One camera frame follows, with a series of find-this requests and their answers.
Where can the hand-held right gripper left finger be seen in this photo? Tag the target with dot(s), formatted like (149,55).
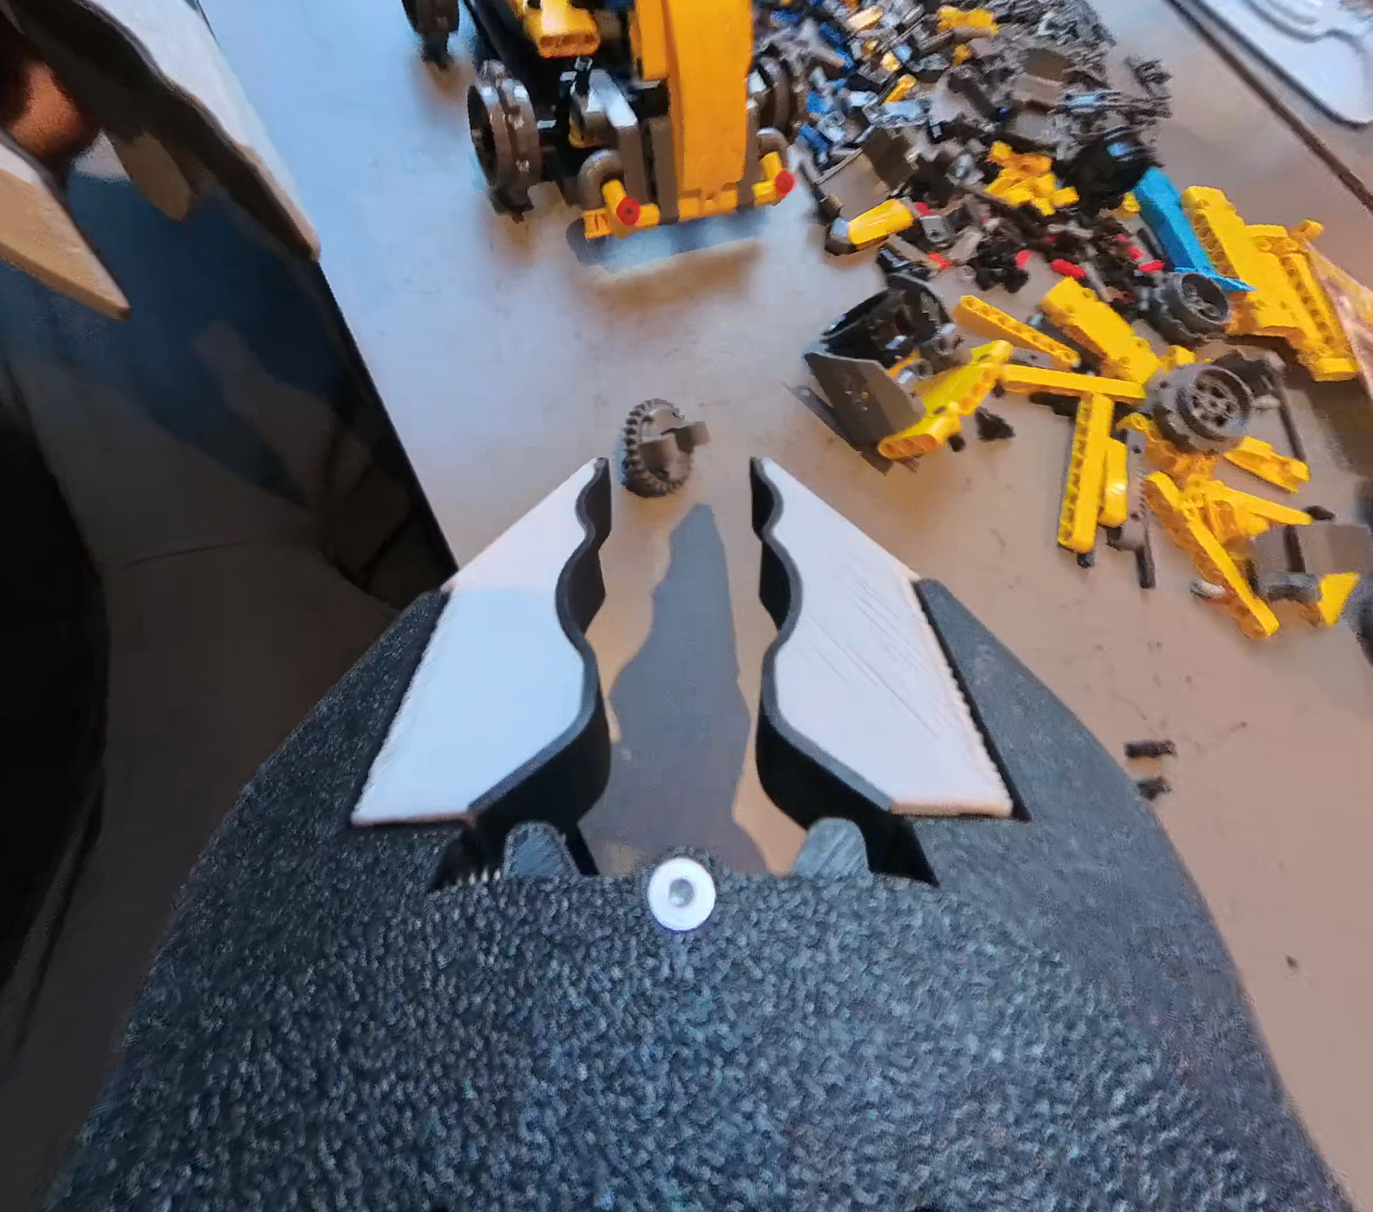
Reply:
(482,687)

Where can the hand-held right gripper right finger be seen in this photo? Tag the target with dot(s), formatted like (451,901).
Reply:
(880,687)

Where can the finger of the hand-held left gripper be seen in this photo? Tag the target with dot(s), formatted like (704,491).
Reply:
(160,44)
(43,237)

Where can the small black pin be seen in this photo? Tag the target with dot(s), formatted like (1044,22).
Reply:
(1147,750)
(1152,788)

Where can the small black connector piece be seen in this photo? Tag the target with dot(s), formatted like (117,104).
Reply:
(993,424)

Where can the pile of yellow beams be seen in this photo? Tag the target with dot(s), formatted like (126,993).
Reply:
(1083,473)

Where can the yellow grey wheel assembly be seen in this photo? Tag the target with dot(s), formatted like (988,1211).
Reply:
(944,398)

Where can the person's legs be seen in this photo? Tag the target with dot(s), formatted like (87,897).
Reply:
(236,484)

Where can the grey wheel hub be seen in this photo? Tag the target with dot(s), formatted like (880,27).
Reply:
(1207,408)
(1196,307)

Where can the yellow toy brick car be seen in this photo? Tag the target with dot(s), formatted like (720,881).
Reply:
(697,54)

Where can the blue brick separator tool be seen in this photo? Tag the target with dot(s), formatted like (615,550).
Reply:
(1174,231)

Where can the black wheel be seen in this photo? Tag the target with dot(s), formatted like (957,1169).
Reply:
(1110,167)

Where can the yellow sticker sheet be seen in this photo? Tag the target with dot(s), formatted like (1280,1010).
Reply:
(1346,301)

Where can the silver monitor stand base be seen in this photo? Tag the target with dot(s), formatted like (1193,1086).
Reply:
(1266,1)

